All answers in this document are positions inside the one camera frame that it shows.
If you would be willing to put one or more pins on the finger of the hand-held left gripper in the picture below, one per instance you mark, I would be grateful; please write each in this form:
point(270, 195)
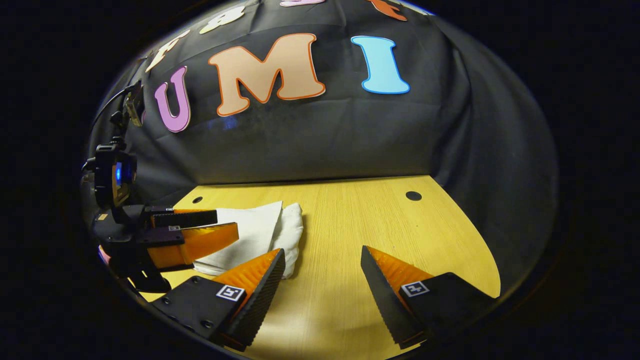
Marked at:
point(185, 219)
point(160, 236)

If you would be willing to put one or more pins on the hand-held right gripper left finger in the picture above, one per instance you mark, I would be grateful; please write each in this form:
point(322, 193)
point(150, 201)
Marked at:
point(260, 300)

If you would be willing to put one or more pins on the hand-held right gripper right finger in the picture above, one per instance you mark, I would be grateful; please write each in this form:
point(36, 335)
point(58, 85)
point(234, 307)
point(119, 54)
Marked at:
point(385, 300)

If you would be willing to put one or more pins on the white jeans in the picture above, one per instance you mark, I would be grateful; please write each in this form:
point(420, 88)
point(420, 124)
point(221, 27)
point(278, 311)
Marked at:
point(255, 230)

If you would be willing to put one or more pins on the black backdrop cloth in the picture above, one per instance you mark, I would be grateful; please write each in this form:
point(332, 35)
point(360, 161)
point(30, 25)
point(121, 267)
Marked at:
point(350, 140)

